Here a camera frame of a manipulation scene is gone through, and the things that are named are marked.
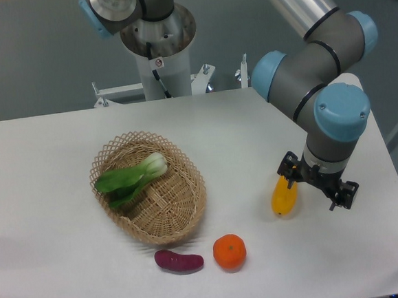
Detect black cable on pedestal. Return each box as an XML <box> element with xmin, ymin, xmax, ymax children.
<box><xmin>145</xmin><ymin>41</ymin><xmax>173</xmax><ymax>100</ymax></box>

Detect green bok choy vegetable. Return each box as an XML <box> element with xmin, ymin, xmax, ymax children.
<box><xmin>94</xmin><ymin>152</ymin><xmax>168</xmax><ymax>209</ymax></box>

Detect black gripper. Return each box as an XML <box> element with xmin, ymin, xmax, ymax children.
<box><xmin>277</xmin><ymin>151</ymin><xmax>359</xmax><ymax>211</ymax></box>

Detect yellow pepper toy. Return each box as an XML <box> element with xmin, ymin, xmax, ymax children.
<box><xmin>271</xmin><ymin>176</ymin><xmax>298</xmax><ymax>215</ymax></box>

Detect orange tangerine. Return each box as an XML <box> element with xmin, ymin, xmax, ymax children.
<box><xmin>212</xmin><ymin>233</ymin><xmax>247</xmax><ymax>270</ymax></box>

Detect purple sweet potato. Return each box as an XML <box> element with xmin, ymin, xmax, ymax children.
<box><xmin>154</xmin><ymin>250</ymin><xmax>204</xmax><ymax>273</ymax></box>

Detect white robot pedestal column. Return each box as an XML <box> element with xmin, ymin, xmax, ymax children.
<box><xmin>118</xmin><ymin>2</ymin><xmax>203</xmax><ymax>103</ymax></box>

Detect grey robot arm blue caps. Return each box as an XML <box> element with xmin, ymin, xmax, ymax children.
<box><xmin>78</xmin><ymin>0</ymin><xmax>378</xmax><ymax>209</ymax></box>

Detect woven wicker basket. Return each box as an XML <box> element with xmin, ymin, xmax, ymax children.
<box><xmin>89</xmin><ymin>131</ymin><xmax>206</xmax><ymax>245</ymax></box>

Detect white metal base frame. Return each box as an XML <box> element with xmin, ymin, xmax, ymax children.
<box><xmin>90</xmin><ymin>52</ymin><xmax>253</xmax><ymax>108</ymax></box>

